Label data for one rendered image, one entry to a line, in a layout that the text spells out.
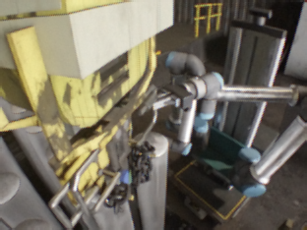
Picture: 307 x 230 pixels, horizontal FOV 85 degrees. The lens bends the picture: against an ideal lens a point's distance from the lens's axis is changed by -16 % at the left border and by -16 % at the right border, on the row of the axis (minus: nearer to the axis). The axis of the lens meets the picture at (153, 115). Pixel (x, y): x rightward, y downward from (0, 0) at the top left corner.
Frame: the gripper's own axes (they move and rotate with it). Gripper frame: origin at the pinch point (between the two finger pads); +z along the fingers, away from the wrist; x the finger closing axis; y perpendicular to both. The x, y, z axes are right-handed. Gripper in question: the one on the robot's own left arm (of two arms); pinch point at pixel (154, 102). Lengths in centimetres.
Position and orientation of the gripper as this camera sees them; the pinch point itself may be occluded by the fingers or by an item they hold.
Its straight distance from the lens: 72.3
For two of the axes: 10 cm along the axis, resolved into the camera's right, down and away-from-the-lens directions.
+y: -0.2, -8.1, -5.9
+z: -8.4, 3.3, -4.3
